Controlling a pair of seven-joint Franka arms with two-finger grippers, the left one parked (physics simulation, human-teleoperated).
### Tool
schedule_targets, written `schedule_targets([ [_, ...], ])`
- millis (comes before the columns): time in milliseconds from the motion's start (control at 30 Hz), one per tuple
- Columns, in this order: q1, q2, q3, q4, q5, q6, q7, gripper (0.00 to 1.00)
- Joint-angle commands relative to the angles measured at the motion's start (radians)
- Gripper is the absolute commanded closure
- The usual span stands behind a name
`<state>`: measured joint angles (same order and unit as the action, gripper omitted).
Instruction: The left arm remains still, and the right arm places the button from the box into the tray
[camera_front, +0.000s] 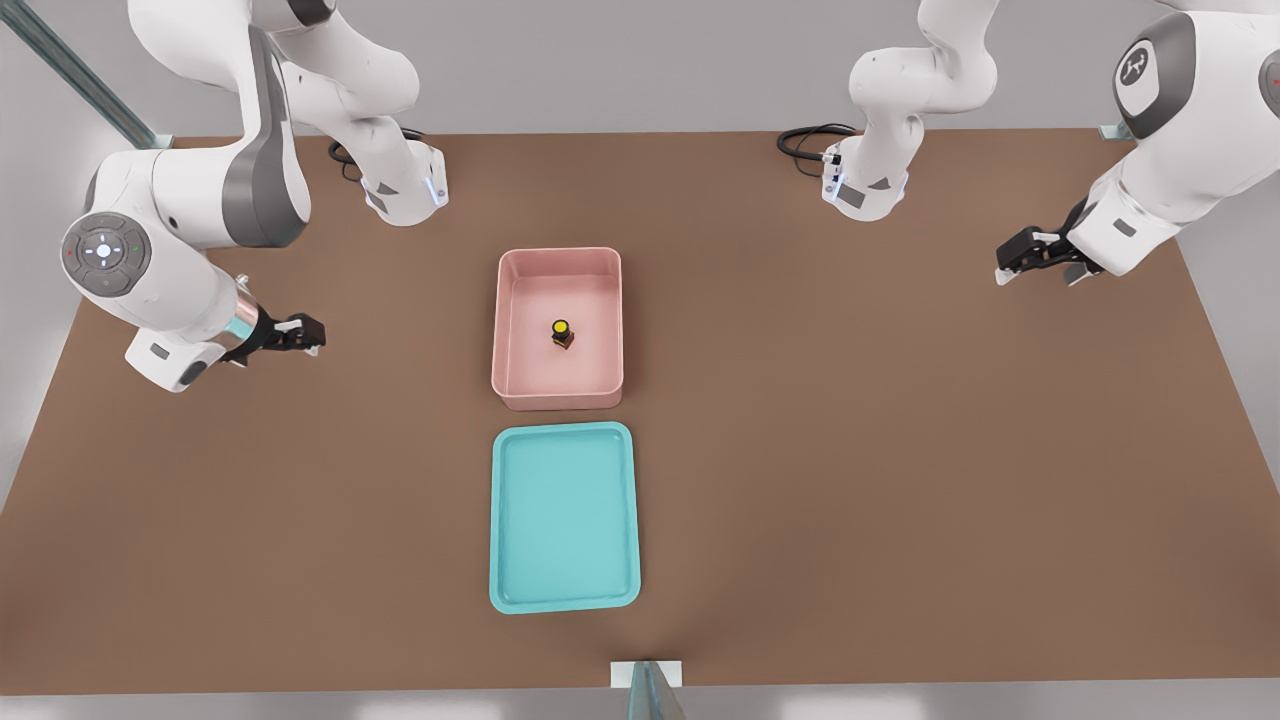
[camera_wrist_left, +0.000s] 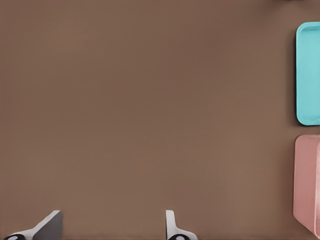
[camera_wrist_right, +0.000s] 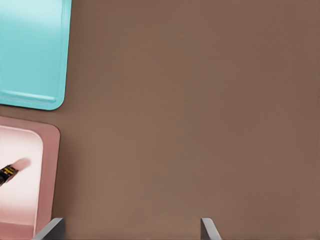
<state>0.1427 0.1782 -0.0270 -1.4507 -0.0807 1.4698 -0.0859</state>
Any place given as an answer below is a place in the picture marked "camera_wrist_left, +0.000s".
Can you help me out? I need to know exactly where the pink box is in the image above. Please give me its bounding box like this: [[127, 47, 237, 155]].
[[292, 134, 320, 239]]

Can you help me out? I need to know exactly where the pale blue-green tray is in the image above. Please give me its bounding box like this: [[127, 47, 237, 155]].
[[295, 21, 320, 127]]

